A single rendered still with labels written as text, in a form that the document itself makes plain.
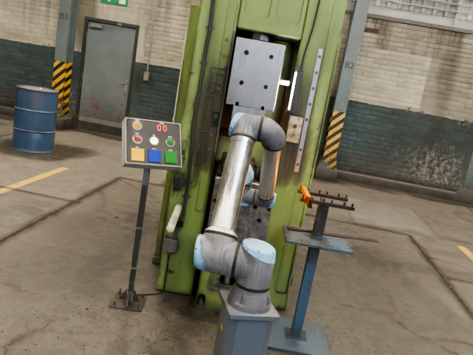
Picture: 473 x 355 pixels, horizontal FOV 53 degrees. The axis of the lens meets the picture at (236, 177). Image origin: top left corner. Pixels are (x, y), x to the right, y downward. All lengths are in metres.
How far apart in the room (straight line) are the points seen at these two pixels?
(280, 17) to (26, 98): 4.79
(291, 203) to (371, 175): 6.06
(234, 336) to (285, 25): 1.90
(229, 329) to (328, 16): 1.98
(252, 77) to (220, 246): 1.27
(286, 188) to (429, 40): 6.46
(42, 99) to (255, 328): 5.65
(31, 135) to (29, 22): 3.54
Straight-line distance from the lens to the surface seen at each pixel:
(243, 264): 1.98
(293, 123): 3.09
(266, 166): 2.36
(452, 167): 9.51
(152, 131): 2.86
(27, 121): 7.26
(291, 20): 3.12
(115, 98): 9.58
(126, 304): 3.19
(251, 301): 2.03
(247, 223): 3.02
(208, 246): 2.00
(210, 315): 3.23
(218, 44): 3.08
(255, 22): 3.09
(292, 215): 3.24
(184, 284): 3.40
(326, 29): 3.14
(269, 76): 2.94
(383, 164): 9.20
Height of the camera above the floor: 1.54
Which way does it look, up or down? 12 degrees down
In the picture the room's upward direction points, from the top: 10 degrees clockwise
